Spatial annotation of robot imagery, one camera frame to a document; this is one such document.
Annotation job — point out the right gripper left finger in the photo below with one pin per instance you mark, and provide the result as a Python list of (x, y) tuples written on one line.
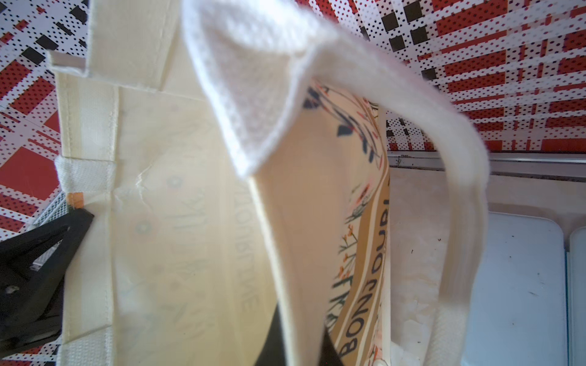
[(273, 350)]

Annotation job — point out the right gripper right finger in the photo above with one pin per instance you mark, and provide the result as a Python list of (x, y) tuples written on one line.
[(328, 353)]

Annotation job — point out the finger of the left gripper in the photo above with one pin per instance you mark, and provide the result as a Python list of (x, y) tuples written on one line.
[(33, 268)]

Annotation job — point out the teal lid white pencil case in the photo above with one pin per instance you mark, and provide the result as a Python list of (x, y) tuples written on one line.
[(518, 306)]

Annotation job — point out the cream floral canvas bag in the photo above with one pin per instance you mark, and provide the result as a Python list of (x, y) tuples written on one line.
[(234, 159)]

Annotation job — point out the white grey pencil case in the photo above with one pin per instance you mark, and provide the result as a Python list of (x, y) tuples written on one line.
[(575, 262)]

